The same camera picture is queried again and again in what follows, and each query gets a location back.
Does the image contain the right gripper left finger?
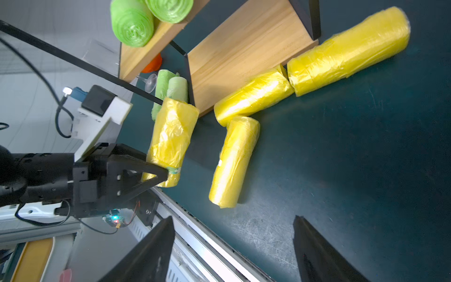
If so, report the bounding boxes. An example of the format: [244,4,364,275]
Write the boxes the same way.
[100,216,175,282]

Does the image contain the orange plastic bowl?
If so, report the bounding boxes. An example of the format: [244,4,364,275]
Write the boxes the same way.
[142,54,163,74]

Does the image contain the clear plastic goblet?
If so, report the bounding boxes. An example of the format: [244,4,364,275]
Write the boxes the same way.
[137,73,157,94]

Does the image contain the green roll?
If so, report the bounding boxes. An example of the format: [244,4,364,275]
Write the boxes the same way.
[152,69,177,121]
[110,0,154,48]
[144,0,194,24]
[167,76,189,103]

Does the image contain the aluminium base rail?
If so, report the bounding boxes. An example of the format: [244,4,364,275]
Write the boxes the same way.
[1,188,272,282]

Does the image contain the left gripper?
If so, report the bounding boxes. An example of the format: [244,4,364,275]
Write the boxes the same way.
[54,143,169,218]

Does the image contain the green roll beside shelf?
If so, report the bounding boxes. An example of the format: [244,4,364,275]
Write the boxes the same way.
[167,76,189,103]

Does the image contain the yellow roll lying diagonal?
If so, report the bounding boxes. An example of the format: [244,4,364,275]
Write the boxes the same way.
[214,65,294,127]

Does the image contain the green roll front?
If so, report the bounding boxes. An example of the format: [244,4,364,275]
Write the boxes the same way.
[144,0,194,24]

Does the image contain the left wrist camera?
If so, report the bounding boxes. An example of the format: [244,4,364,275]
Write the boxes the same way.
[63,85,132,162]

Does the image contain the wooden three-tier shelf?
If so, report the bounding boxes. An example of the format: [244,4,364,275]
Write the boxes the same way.
[118,0,322,118]

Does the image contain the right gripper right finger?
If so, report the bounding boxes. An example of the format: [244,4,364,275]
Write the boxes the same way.
[293,216,368,282]

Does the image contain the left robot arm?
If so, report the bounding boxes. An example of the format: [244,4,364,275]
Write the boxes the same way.
[1,143,169,218]

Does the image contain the yellow roll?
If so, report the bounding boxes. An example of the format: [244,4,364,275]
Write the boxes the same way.
[209,116,260,209]
[287,7,411,96]
[146,98,199,188]

